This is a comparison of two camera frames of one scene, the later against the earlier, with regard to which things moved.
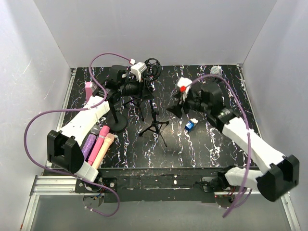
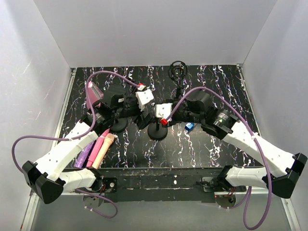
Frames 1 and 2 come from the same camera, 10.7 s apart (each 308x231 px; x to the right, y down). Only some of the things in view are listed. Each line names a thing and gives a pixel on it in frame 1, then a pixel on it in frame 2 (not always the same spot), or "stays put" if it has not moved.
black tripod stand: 154,68 → 178,70
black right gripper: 176,109 → 173,119
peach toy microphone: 108,140 stays put
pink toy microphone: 103,133 stays put
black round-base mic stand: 119,123 stays put
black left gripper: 146,93 → 142,122
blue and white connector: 190,124 stays put
